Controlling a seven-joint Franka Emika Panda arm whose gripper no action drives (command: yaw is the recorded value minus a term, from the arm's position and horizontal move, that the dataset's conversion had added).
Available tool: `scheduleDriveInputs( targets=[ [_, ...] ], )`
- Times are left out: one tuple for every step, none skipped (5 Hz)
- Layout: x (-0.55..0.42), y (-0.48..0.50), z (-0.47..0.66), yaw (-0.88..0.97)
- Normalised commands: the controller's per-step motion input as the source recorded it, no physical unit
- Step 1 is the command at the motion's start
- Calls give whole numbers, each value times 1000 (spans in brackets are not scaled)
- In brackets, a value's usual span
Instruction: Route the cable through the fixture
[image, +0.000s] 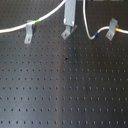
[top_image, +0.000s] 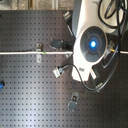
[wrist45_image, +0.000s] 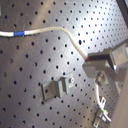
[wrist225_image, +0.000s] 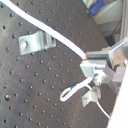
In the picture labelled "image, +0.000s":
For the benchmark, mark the left grey cable clip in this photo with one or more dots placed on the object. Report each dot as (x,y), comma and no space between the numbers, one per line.
(29,31)

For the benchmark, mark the middle grey cable clip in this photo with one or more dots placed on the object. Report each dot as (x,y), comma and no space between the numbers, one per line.
(68,31)

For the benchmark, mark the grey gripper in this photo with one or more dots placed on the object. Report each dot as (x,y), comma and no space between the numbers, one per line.
(69,14)

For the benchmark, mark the right grey cable clip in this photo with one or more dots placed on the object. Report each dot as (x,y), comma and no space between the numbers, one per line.
(113,25)

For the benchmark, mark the grey cable clip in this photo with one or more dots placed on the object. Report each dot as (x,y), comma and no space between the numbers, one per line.
(68,31)
(29,31)
(113,25)

